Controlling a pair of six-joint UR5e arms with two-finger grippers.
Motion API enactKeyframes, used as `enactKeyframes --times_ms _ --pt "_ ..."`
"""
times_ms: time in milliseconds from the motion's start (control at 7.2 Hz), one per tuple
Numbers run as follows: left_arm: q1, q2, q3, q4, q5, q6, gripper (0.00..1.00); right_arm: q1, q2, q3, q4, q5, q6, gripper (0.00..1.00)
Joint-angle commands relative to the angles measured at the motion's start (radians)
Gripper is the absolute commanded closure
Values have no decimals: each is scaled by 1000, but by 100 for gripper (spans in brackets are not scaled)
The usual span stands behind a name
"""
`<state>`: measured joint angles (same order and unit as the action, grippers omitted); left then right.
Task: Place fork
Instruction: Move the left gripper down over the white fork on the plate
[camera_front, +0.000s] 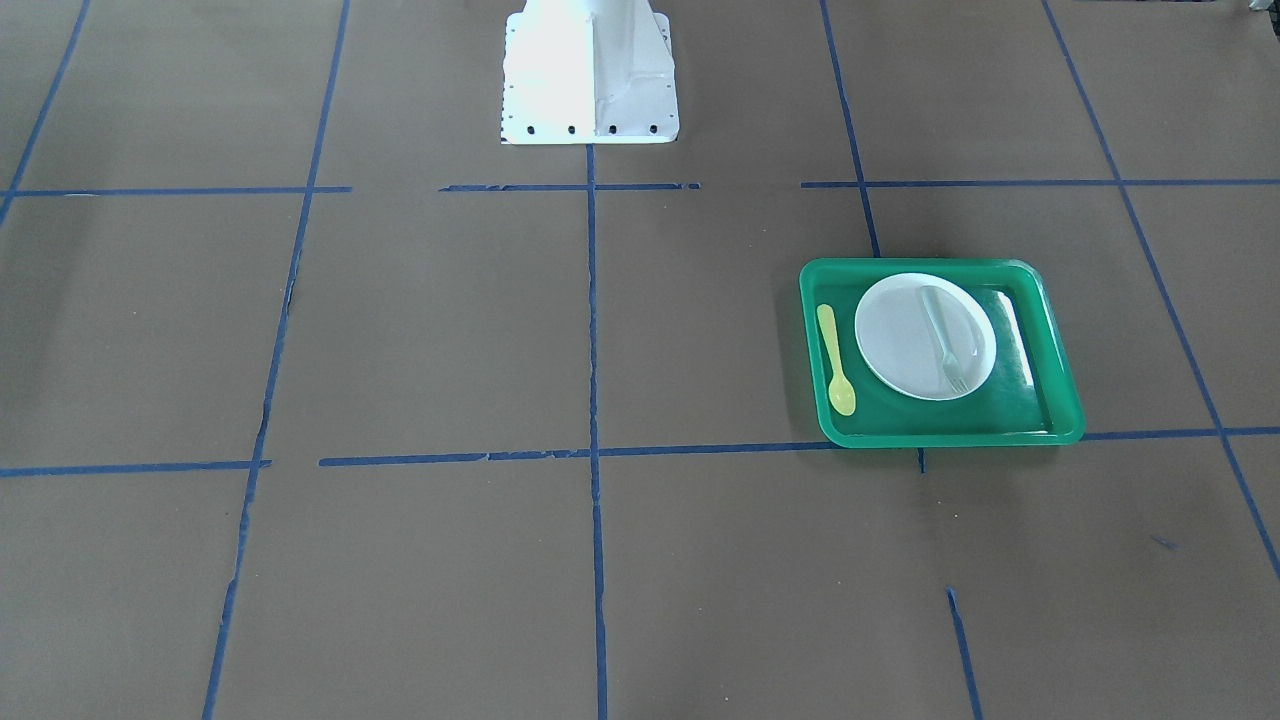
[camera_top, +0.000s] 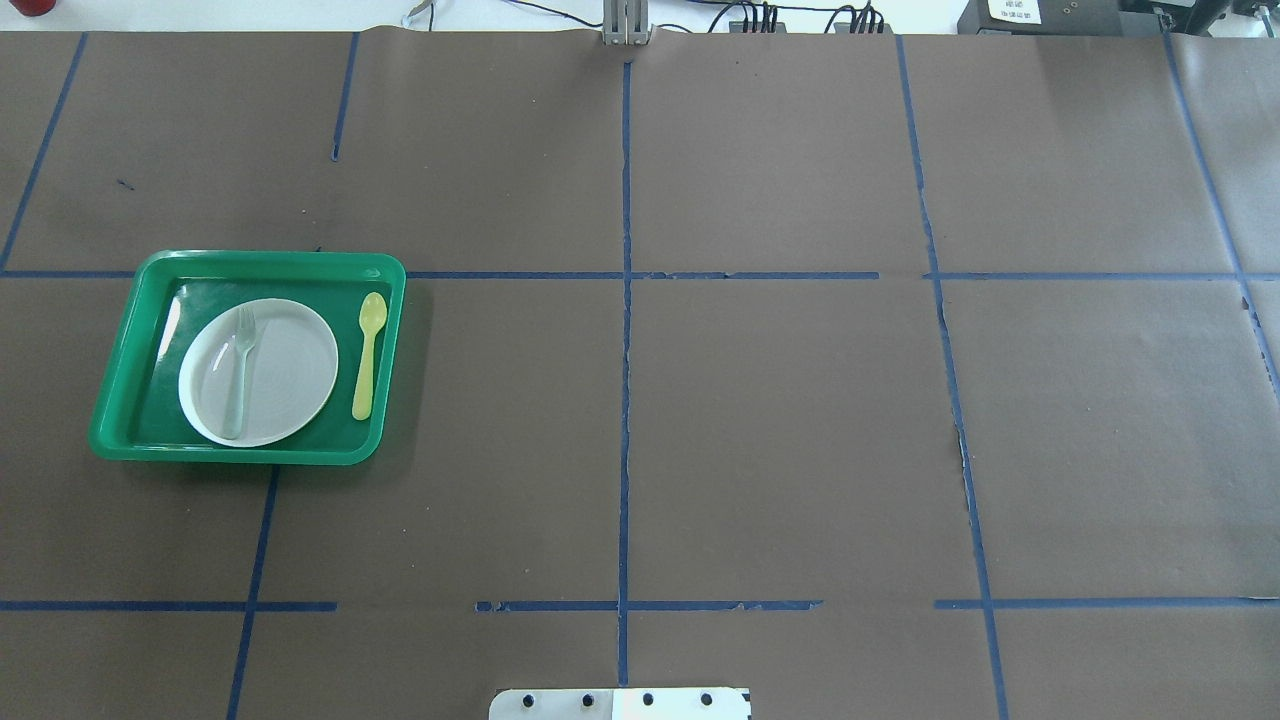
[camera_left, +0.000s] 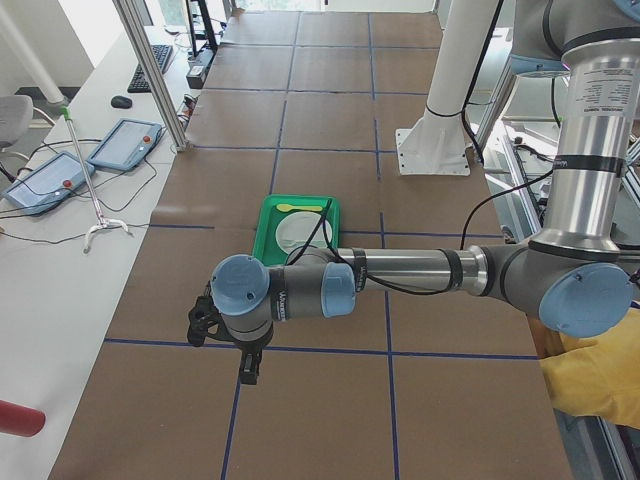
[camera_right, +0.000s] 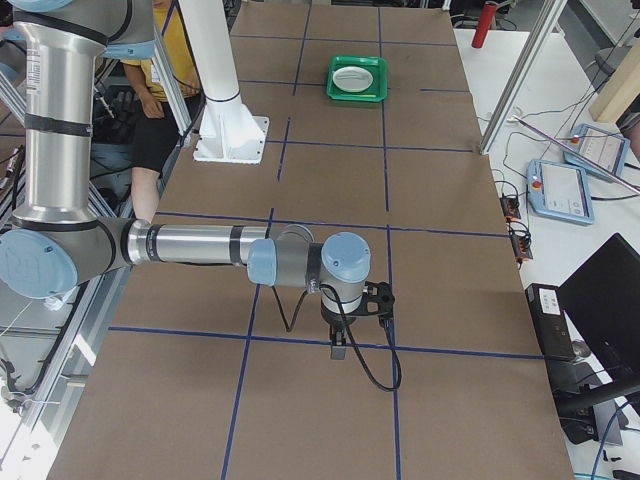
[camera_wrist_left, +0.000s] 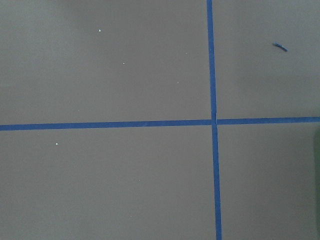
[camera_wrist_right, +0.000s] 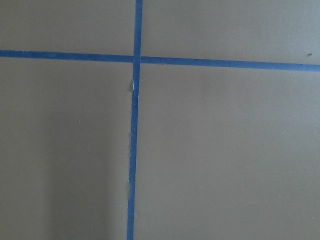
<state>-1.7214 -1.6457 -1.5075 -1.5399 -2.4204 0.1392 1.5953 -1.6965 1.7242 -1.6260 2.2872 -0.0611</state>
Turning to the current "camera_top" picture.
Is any pale green plastic fork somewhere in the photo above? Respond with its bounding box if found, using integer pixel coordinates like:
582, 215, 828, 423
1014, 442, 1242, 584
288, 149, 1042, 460
223, 304, 259, 439

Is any yellow plastic spoon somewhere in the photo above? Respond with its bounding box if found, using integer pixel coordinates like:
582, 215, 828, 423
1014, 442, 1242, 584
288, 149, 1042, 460
351, 292, 388, 421

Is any white round plate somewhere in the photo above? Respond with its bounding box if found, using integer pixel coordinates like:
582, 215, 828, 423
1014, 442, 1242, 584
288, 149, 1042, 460
177, 299, 339, 448

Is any green plastic tray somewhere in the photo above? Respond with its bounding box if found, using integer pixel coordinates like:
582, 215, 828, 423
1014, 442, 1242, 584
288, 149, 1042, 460
90, 250, 407, 466

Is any black box with label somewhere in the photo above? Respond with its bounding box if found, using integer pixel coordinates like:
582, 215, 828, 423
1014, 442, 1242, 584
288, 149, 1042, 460
956, 1, 1123, 37

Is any red cylinder bottle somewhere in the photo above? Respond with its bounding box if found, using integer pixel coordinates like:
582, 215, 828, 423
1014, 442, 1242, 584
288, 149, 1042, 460
9, 0, 58, 17

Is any aluminium frame post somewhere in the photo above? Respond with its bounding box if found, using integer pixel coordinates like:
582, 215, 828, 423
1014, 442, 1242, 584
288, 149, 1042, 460
600, 0, 653, 47

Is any white pillar base plate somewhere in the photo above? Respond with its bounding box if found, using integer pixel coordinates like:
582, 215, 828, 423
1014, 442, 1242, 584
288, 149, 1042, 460
488, 687, 753, 719

